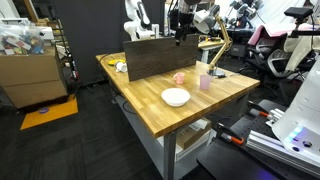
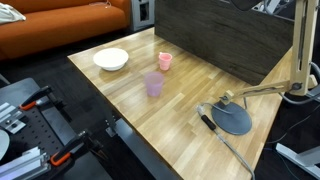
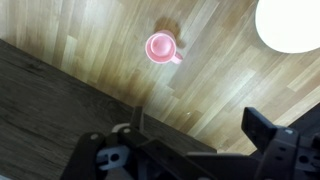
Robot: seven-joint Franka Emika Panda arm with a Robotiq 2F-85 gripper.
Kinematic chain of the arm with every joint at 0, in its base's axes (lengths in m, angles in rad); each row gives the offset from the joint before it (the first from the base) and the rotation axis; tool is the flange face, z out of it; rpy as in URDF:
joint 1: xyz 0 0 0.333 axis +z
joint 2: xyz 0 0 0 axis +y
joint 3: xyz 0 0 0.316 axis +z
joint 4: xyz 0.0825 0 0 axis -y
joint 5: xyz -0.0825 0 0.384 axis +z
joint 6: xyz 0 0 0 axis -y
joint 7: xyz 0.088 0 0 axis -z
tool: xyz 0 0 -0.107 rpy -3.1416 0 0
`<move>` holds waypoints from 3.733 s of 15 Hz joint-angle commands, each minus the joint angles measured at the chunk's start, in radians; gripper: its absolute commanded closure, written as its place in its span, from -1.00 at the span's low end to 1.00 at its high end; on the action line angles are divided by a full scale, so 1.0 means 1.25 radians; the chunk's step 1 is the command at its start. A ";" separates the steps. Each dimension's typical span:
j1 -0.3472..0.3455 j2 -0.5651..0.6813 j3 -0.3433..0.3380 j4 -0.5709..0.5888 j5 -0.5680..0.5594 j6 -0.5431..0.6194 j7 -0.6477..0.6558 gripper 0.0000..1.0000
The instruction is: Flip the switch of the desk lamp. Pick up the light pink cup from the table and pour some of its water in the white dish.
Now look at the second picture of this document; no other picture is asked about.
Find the black inline lamp switch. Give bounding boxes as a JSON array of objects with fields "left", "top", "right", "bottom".
[{"left": 200, "top": 114, "right": 218, "bottom": 132}]

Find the white cloth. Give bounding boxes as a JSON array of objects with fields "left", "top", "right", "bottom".
[{"left": 0, "top": 2, "right": 27, "bottom": 26}]

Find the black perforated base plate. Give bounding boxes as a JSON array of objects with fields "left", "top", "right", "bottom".
[{"left": 0, "top": 77, "right": 113, "bottom": 180}]

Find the wooden desk lamp grey shade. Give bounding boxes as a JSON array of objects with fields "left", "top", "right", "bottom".
[{"left": 211, "top": 0, "right": 320, "bottom": 136}]

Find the white bowl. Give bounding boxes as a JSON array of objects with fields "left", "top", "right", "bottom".
[{"left": 92, "top": 47, "right": 130, "bottom": 72}]

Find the orange sofa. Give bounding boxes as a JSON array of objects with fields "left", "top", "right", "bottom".
[{"left": 0, "top": 0, "right": 132, "bottom": 62}]

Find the braided grey lamp cord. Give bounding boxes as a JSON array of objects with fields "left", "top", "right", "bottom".
[{"left": 196, "top": 101, "right": 257, "bottom": 180}]

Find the grey cabinet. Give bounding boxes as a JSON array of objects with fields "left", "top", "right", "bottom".
[{"left": 129, "top": 0, "right": 156, "bottom": 33}]

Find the dark wood board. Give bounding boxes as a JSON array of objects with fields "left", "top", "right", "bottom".
[{"left": 154, "top": 0, "right": 295, "bottom": 86}]

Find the light pink handled cup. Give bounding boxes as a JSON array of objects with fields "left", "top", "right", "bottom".
[{"left": 158, "top": 51, "right": 174, "bottom": 71}]

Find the aluminium extrusion rail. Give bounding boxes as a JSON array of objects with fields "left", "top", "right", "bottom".
[
  {"left": 0, "top": 102, "right": 27, "bottom": 135},
  {"left": 0, "top": 146, "right": 52, "bottom": 180}
]

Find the white metal frame foot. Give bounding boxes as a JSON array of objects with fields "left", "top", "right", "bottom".
[{"left": 274, "top": 142, "right": 320, "bottom": 180}]

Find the grey metal table frame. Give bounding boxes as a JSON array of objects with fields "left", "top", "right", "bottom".
[{"left": 105, "top": 118, "right": 183, "bottom": 180}]

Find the translucent purple plastic cup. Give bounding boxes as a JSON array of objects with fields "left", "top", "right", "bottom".
[{"left": 144, "top": 71, "right": 165, "bottom": 98}]

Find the black orange bar clamp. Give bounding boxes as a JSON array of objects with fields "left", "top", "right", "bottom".
[
  {"left": 49, "top": 129, "right": 105, "bottom": 168},
  {"left": 19, "top": 85, "right": 72, "bottom": 123}
]

